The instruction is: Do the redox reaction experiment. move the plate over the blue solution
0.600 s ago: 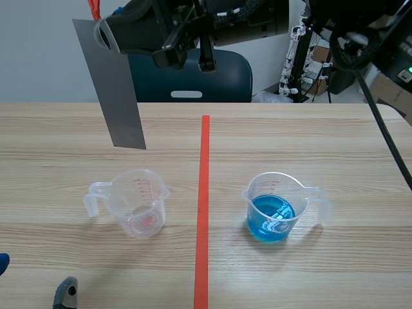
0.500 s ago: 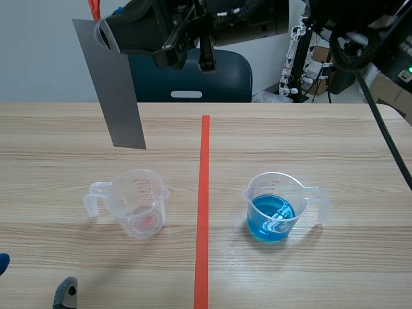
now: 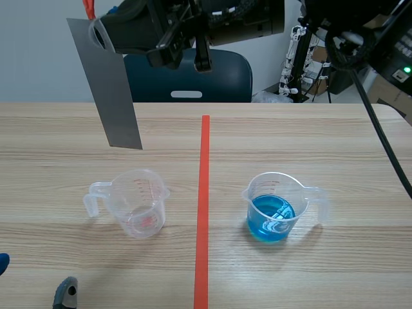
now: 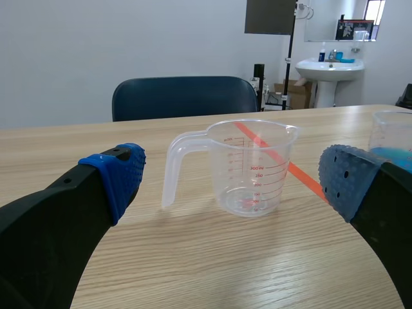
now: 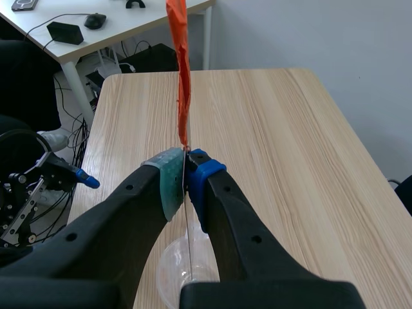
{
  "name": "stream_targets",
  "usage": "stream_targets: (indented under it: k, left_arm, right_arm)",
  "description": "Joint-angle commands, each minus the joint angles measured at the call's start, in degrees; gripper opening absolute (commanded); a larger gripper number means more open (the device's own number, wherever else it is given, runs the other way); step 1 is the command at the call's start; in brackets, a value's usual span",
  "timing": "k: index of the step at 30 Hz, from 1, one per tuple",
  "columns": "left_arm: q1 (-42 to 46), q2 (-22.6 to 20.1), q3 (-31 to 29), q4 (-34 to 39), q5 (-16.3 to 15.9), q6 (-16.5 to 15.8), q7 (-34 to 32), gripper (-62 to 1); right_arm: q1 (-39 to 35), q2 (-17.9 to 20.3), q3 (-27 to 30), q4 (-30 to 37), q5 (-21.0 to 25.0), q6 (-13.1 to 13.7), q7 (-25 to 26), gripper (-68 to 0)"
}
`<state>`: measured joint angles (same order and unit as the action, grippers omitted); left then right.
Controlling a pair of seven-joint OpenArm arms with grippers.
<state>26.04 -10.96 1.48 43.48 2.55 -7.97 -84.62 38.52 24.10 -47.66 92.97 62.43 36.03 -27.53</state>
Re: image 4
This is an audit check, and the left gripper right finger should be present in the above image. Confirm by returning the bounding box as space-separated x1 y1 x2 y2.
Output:
317 144 412 309

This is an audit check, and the empty clear plastic beaker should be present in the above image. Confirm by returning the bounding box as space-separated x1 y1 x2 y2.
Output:
160 118 302 218

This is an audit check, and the clear beaker with blue liquid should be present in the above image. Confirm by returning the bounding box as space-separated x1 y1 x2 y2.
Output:
368 110 412 176

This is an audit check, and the wall mirror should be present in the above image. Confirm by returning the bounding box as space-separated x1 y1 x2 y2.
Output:
304 0 377 42

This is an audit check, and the short black post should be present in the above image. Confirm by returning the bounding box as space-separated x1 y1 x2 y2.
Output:
252 63 267 113

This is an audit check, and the white wash basin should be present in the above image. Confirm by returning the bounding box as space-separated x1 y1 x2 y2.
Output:
295 57 366 109

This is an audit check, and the brown cardboard box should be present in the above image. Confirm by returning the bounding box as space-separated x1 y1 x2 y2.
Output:
273 79 314 110

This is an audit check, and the dark blue chair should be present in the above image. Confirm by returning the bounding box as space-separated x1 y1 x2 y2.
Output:
111 75 260 122

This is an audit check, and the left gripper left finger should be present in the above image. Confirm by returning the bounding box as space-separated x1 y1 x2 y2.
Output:
0 143 148 309

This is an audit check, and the black tripod stand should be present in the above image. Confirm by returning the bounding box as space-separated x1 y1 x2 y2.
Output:
280 0 299 111

